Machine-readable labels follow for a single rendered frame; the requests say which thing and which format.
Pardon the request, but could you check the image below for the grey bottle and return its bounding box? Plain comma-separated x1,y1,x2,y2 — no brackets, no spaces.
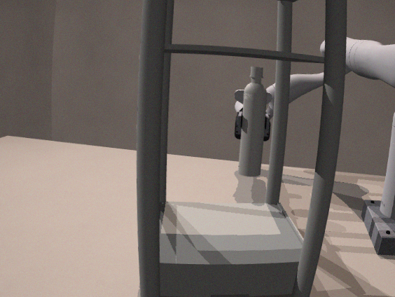
238,67,267,177

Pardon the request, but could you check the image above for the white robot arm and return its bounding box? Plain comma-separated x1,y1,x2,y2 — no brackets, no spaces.
266,37,395,219

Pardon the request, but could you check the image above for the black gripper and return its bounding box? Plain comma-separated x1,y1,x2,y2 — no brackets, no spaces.
235,90,272,141

